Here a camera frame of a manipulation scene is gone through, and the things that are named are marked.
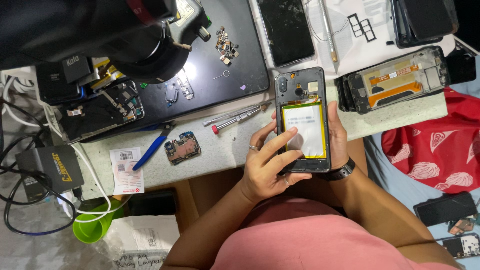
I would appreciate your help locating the phone frame with white part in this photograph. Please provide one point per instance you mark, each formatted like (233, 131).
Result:
(461, 246)

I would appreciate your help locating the yellow flex parts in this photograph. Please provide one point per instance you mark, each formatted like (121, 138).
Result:
(103, 73)

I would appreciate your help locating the brown wooden table frame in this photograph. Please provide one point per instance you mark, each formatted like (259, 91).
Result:
(187, 198)

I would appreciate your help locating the person's left hand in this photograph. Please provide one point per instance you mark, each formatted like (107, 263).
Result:
(262, 172)

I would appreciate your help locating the white yellow-edged phone battery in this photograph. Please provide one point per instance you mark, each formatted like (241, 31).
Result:
(312, 123)

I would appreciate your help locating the pink shirt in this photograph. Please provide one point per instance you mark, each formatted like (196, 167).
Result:
(307, 240)

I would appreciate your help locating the black card tray frame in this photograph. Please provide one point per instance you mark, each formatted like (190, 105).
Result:
(362, 27)

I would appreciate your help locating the phone motherboard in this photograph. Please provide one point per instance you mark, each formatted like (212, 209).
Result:
(182, 148)

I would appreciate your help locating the stack of dark phones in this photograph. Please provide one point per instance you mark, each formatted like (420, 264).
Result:
(423, 20)

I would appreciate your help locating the white printed cloth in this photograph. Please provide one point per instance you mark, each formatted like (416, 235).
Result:
(375, 56)

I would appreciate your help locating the silver screwdriver with red cap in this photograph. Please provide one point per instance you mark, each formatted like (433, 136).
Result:
(236, 120)

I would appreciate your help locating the black smartphone with dusty screen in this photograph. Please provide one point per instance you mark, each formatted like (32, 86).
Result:
(287, 32)

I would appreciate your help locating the red printed bag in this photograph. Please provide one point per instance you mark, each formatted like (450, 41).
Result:
(435, 150)

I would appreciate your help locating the metal eject pin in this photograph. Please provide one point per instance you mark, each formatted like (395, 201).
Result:
(222, 75)

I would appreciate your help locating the green plastic cup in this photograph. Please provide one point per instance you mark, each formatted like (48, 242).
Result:
(93, 225)

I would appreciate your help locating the person's right hand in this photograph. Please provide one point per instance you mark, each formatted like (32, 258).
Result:
(339, 142)

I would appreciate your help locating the small metal shield plate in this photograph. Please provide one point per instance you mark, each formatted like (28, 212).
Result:
(185, 87)
(171, 93)

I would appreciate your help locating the disassembled black phone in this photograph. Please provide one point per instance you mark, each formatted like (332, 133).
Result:
(97, 116)

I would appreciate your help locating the small black box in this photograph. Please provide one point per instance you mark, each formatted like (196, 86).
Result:
(77, 69)

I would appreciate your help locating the black phone back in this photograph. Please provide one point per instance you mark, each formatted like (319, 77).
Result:
(300, 80)

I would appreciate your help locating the white parcel with label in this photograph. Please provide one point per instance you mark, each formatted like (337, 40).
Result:
(146, 240)

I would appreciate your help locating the silver pen-shaped tool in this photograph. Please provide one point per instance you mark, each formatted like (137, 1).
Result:
(329, 33)

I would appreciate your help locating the black power adapter yellow print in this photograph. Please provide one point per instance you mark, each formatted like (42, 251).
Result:
(48, 168)

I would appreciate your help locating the black phone with blue edge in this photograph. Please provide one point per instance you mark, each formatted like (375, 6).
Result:
(54, 84)

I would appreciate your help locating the black wristwatch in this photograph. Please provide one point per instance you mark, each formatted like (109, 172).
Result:
(339, 172)

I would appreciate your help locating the small copper circuit board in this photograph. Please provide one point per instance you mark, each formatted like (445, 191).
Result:
(462, 226)

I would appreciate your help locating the light blue cloth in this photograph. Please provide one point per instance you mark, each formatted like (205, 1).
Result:
(397, 195)

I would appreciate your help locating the black smartphone with plain screen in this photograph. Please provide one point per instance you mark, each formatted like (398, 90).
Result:
(445, 208)

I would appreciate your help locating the black phone under table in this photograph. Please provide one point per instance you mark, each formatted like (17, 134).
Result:
(152, 202)

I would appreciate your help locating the black microscope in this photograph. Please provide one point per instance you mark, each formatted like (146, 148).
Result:
(75, 26)

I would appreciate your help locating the phone frame with orange flex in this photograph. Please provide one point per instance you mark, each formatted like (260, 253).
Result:
(393, 80)

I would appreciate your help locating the white paper label slip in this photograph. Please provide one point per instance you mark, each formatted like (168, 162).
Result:
(126, 172)

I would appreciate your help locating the silver metal tweezers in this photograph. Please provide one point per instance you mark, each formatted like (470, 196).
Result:
(228, 115)

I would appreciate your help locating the pile of small camera modules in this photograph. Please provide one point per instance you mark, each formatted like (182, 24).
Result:
(227, 45)

